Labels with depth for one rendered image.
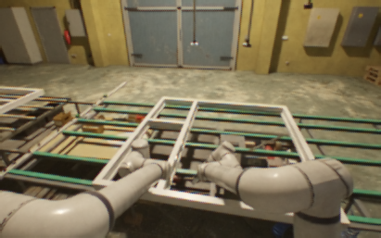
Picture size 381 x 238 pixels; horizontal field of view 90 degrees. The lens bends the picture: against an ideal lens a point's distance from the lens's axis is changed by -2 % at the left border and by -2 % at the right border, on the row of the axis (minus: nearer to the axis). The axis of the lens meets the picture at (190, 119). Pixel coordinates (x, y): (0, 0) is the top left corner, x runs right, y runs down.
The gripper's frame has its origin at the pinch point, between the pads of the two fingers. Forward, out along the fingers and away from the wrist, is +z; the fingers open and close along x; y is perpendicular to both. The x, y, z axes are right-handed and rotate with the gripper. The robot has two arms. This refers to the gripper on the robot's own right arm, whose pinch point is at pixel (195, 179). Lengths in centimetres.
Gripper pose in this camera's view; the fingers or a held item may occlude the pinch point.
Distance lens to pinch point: 133.7
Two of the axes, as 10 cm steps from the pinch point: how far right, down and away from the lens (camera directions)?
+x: -1.8, 2.8, -9.4
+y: -7.6, -6.5, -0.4
